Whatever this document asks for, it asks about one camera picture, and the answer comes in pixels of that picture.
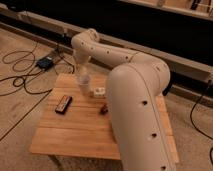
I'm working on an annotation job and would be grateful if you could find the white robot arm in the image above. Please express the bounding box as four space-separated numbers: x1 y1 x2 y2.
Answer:
71 29 177 171

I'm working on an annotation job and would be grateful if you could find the white rectangular box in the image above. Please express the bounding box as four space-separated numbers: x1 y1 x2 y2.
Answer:
93 87 106 98

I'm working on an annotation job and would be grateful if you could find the blue power strip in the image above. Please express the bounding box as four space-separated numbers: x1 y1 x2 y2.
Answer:
36 57 54 70

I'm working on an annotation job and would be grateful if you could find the small brown wooden object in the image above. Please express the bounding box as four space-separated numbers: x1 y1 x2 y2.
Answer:
100 104 108 115

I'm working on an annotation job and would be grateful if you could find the wooden table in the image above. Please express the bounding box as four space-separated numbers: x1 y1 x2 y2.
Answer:
28 73 180 164

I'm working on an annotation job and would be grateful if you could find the black cable right side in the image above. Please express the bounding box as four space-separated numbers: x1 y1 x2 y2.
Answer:
189 79 213 167

